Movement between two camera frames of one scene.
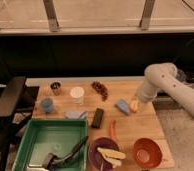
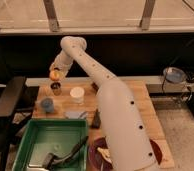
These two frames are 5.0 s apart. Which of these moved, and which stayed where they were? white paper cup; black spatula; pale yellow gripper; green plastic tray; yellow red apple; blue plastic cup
Moved: pale yellow gripper; yellow red apple
Stayed: black spatula; blue plastic cup; white paper cup; green plastic tray
